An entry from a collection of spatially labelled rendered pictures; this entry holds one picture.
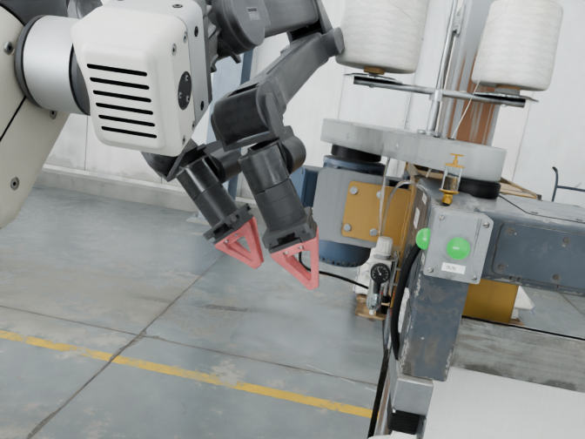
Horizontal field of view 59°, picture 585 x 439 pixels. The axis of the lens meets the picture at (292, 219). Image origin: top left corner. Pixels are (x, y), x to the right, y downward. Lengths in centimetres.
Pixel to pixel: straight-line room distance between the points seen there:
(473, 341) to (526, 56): 52
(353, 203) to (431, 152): 27
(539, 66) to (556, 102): 516
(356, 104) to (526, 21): 491
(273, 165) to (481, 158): 36
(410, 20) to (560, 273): 52
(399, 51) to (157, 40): 62
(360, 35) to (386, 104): 491
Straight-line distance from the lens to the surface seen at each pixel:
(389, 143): 100
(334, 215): 114
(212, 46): 59
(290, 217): 68
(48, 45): 53
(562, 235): 80
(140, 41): 47
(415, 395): 83
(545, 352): 103
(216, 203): 86
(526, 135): 613
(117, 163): 667
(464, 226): 71
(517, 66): 104
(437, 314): 79
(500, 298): 112
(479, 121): 125
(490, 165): 88
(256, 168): 67
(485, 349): 100
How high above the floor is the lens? 144
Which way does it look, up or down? 13 degrees down
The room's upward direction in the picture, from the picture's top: 8 degrees clockwise
